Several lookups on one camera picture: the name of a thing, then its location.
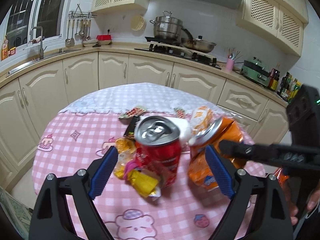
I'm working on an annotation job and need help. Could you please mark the orange soda can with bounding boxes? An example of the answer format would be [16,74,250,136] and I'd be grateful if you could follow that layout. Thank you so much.
[188,116,246,191]

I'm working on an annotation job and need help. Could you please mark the kitchen window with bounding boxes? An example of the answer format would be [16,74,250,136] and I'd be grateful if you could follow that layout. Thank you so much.
[1,0,69,50]

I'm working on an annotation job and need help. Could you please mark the person's hand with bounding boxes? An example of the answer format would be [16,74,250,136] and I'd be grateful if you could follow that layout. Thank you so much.
[285,187,320,227]

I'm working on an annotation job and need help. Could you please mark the green labelled oil bottle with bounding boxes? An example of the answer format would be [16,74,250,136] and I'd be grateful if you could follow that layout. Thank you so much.
[287,79,302,103]

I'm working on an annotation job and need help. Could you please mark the pink checkered tablecloth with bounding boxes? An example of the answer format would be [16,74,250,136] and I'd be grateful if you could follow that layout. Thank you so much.
[31,82,267,240]

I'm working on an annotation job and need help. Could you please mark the yellow candy wrapper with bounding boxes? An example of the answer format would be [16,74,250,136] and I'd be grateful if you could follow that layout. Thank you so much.
[113,138,162,200]

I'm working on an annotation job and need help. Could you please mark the dark soy sauce bottle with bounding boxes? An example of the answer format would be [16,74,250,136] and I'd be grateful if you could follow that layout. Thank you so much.
[268,68,280,92]

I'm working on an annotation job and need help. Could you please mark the green electric grill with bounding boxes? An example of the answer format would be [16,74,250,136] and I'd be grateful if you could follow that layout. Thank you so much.
[240,57,270,88]

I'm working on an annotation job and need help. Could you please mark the red soda can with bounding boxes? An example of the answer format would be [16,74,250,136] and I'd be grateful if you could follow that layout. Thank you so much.
[134,116,182,188]

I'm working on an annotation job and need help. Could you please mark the orange white snack bag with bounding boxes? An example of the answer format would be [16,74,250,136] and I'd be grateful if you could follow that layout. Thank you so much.
[189,106,213,135]

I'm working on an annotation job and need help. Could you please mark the pink utensil cup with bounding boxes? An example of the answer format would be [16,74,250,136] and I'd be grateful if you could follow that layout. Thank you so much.
[225,58,234,73]

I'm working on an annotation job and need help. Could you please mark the cream base cabinets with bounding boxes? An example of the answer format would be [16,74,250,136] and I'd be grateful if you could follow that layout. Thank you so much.
[1,49,288,190]

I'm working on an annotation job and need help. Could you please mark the cream upper cabinet right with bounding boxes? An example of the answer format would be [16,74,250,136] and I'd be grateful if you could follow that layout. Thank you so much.
[237,0,309,57]

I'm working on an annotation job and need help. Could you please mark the steel frying pan with lid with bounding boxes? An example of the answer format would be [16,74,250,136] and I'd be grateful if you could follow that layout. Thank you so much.
[181,36,216,53]

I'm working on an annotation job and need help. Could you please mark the red container on counter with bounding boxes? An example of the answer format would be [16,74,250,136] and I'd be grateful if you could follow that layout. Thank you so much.
[97,35,112,46]

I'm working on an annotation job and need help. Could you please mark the chrome sink faucet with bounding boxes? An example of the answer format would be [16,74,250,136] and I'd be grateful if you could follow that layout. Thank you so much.
[28,26,46,60]

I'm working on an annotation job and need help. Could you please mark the black gas stove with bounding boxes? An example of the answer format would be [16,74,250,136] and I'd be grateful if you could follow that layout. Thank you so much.
[135,37,221,69]

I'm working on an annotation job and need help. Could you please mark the hanging utensil rack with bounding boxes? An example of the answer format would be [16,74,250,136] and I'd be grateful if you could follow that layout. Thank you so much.
[65,3,97,47]

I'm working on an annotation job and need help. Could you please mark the steel stock pot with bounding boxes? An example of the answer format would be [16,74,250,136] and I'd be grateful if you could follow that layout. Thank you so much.
[150,10,183,41]

